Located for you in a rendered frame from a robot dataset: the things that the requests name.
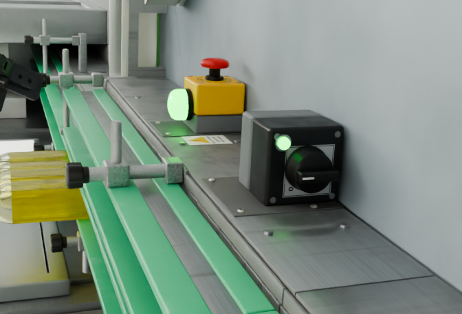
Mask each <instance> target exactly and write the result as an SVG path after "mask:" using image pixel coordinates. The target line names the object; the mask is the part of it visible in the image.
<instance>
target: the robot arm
mask: <svg viewBox="0 0 462 314"><path fill-rule="evenodd" d="M43 79H44V77H43V75H42V74H40V73H38V72H35V71H33V70H31V69H28V68H27V67H24V66H22V65H20V64H18V63H15V62H14V61H13V60H12V59H9V58H6V57H5V56H4V54H3V55H2V54H0V84H1V85H4V86H3V87H0V112H1V111H2V108H3V103H4V101H5V98H6V94H7V90H8V91H11V92H13V93H16V94H18V95H20V96H23V97H24V98H27V99H30V100H33V101H35V100H38V98H39V93H40V91H41V86H42V84H43Z"/></svg>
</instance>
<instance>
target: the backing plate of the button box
mask: <svg viewBox="0 0 462 314"><path fill-rule="evenodd" d="M150 123H151V125H152V126H153V127H154V128H155V129H156V130H157V132H158V133H159V134H160V135H161V136H162V137H183V136H202V135H241V132H231V133H195V132H194V131H193V130H192V129H191V128H189V127H188V126H187V125H186V124H185V123H184V121H169V122H159V121H156V122H150Z"/></svg>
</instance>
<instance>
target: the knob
mask: <svg viewBox="0 0 462 314"><path fill-rule="evenodd" d="M285 176H286V179H287V181H288V182H289V184H290V185H291V186H293V187H294V188H295V189H297V190H302V191H303V192H306V193H309V194H313V193H317V192H319V191H321V190H323V189H325V188H326V187H327V186H328V185H329V183H330V181H339V179H340V172H339V171H338V170H336V169H335V168H333V164H332V162H331V160H330V159H329V158H328V157H327V156H326V155H325V153H324V152H323V151H322V150H320V149H319V148H317V147H315V146H301V147H300V148H297V149H296V150H295V151H294V152H293V153H292V154H291V155H290V156H289V157H288V159H287V161H286V164H285Z"/></svg>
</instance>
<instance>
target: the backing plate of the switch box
mask: <svg viewBox="0 0 462 314"><path fill-rule="evenodd" d="M201 180H202V181H203V183H204V184H205V185H206V186H207V187H208V189H209V190H210V191H211V192H212V193H213V194H214V195H215V196H216V197H217V198H218V200H220V202H221V203H222V204H223V205H224V206H225V208H226V209H227V210H228V211H229V212H230V213H231V214H232V215H233V217H240V216H256V215H266V214H282V213H292V212H309V211H318V210H335V209H344V207H342V206H341V205H340V204H339V203H337V202H336V201H330V202H320V203H302V204H292V205H274V206H265V205H263V204H262V203H261V202H260V201H259V200H258V199H257V198H256V197H255V196H254V195H253V194H252V193H251V192H250V190H248V189H247V188H246V187H245V186H244V185H243V184H242V183H241V182H239V177H219V178H207V179H201Z"/></svg>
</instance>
